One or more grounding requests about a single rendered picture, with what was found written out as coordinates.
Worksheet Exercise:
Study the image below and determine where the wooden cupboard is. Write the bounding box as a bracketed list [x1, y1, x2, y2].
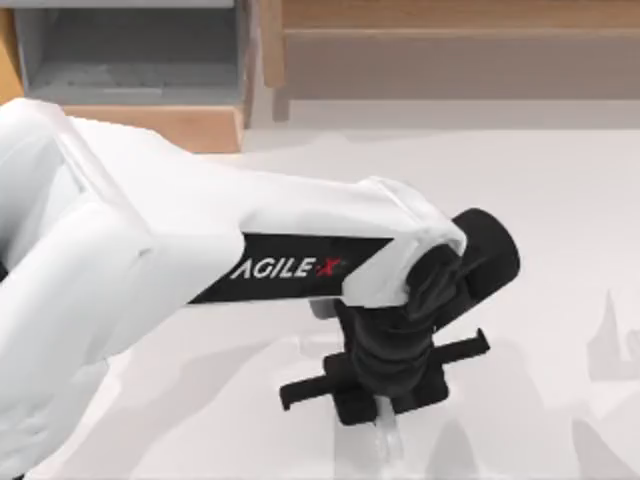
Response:
[263, 0, 640, 122]

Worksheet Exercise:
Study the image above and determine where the pale wooden drawer front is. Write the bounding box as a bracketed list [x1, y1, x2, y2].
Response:
[58, 103, 247, 155]

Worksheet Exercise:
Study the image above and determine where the translucent white item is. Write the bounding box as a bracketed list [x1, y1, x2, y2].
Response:
[372, 394, 405, 452]

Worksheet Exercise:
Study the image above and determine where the pale grey rounded box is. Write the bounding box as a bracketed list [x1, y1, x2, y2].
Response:
[308, 298, 346, 322]

